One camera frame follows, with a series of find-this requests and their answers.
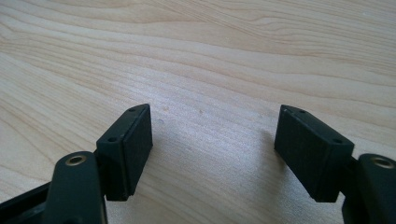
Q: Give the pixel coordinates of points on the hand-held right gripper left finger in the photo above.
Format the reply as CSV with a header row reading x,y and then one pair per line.
x,y
124,152

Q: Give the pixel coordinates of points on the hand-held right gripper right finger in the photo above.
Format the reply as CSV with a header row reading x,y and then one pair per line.
x,y
313,152

